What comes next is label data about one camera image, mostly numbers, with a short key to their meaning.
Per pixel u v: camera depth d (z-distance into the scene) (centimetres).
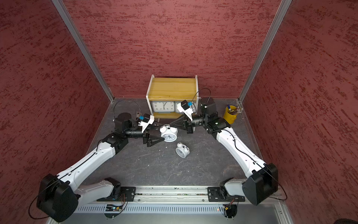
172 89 79
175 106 87
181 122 61
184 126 61
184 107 56
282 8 71
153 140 62
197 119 60
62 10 72
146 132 65
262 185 40
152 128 71
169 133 64
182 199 74
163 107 89
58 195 39
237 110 92
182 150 82
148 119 60
